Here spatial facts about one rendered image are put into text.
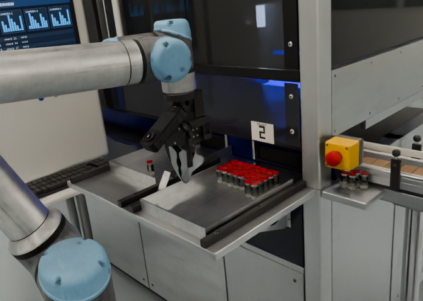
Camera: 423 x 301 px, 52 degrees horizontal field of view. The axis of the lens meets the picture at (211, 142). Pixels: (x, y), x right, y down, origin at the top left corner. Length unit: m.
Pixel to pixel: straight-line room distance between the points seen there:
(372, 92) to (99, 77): 0.94
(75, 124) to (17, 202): 1.03
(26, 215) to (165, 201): 0.49
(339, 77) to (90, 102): 1.04
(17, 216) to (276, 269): 0.91
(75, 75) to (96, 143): 1.23
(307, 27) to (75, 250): 0.75
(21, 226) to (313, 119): 0.75
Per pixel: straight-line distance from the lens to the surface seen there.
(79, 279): 0.78
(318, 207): 1.29
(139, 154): 1.60
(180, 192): 1.30
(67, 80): 0.70
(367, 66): 1.39
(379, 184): 1.29
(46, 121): 1.80
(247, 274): 1.63
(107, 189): 1.40
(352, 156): 1.18
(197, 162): 1.01
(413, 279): 1.44
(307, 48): 1.16
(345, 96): 1.29
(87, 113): 1.87
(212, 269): 1.77
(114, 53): 0.72
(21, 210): 0.86
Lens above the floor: 1.42
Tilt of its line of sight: 19 degrees down
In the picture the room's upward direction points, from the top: 5 degrees counter-clockwise
